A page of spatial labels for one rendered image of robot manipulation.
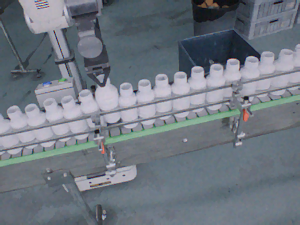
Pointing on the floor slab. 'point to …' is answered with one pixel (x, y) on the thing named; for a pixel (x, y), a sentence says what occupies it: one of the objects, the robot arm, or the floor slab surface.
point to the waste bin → (213, 17)
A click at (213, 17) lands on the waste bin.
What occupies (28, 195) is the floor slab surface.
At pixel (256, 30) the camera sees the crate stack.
